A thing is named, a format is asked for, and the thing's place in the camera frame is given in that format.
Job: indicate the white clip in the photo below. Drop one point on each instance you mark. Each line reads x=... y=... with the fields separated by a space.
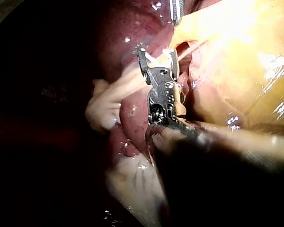
x=159 y=60

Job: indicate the dark right arm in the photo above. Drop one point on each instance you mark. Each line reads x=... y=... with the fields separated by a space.
x=215 y=179

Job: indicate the right arm instrument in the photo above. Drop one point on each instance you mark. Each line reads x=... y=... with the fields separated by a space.
x=162 y=94

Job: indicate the left arm instrument jaw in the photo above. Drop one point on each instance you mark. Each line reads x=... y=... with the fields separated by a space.
x=176 y=10

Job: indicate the thin tube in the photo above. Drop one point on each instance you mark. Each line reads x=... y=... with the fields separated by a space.
x=191 y=50

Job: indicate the dark red liver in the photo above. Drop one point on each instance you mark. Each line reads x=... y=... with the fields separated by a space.
x=137 y=47

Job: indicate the gallbladder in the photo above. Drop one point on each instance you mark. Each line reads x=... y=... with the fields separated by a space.
x=234 y=47

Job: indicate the right arm instrument jaw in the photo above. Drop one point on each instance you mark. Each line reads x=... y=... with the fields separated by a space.
x=173 y=62
x=142 y=59

